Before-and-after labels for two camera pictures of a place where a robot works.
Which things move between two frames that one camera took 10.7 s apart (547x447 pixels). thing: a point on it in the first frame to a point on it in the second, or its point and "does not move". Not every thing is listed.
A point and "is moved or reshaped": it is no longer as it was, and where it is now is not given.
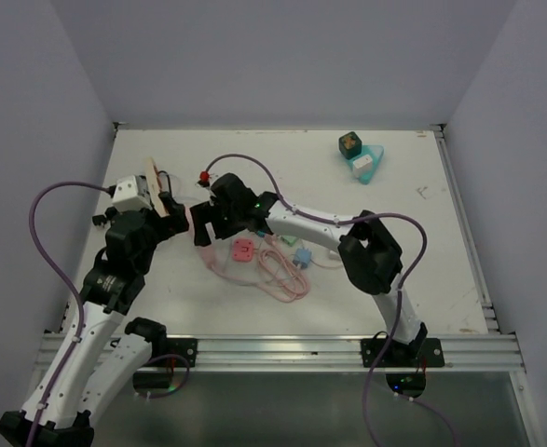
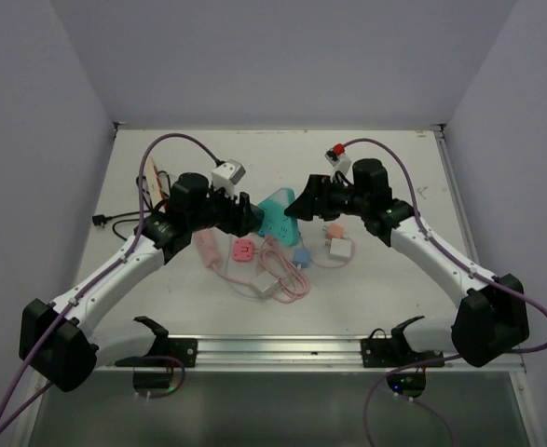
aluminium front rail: [324, 352] does not move
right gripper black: [206, 212] to [307, 207]
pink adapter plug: [242, 250] does not move
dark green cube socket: [350, 144] is moved or reshaped
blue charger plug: [303, 255] does not move
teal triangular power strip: [376, 152] is moved or reshaped
